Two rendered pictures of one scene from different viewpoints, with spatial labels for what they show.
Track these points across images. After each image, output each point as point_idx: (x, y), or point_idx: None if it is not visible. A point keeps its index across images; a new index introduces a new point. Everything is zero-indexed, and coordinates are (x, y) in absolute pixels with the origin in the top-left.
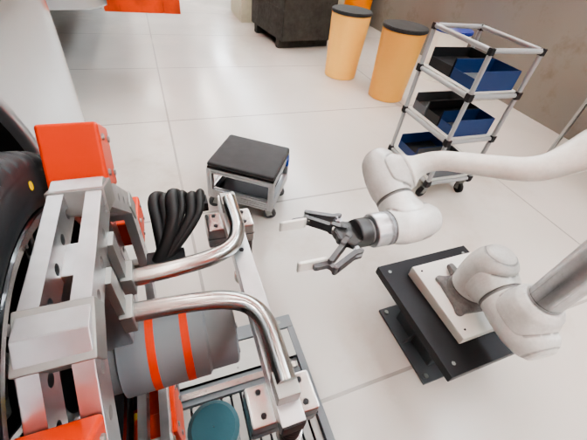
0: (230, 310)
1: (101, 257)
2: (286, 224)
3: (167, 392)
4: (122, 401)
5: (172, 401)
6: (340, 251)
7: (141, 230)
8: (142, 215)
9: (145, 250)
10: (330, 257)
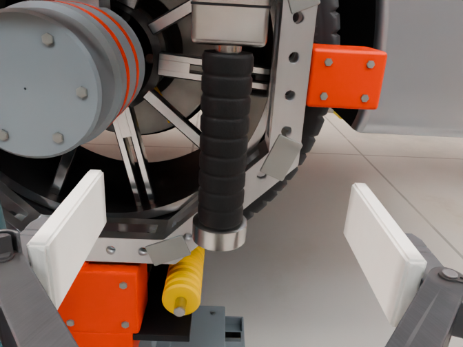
0: (7, 7)
1: None
2: (357, 208)
3: (98, 238)
4: (121, 211)
5: (97, 269)
6: (13, 337)
7: (312, 76)
8: (368, 93)
9: (288, 104)
10: (26, 268)
